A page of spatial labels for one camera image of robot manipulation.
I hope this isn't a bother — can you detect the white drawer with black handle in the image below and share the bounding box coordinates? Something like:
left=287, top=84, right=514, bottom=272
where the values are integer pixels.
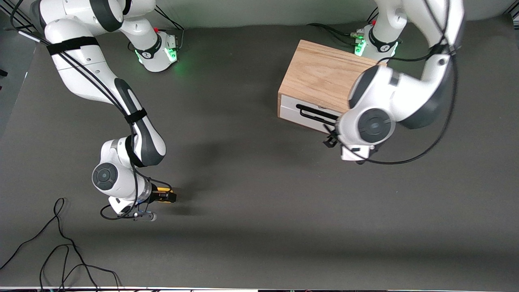
left=279, top=94, right=342, bottom=135

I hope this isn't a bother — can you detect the wooden drawer cabinet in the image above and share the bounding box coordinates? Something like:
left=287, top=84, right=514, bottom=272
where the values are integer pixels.
left=277, top=39, right=384, bottom=134

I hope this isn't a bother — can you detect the dark grey table mat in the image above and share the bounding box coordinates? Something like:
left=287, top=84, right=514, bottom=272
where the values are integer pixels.
left=0, top=18, right=519, bottom=289

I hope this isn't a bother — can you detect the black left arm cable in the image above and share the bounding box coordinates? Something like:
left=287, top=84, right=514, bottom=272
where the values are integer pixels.
left=324, top=0, right=461, bottom=166

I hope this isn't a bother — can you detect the thin black loose cable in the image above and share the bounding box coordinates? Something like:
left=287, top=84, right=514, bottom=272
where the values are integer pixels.
left=0, top=198, right=122, bottom=292

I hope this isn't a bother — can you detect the black base cable silver plug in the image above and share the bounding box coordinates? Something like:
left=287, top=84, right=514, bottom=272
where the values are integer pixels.
left=307, top=23, right=364, bottom=45

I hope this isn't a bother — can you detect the black base cable bundle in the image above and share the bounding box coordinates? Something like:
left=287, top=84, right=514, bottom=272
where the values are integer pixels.
left=154, top=7, right=185, bottom=52

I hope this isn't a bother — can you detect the black metal frame rail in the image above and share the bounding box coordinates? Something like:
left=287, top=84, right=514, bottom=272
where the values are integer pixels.
left=14, top=8, right=41, bottom=32

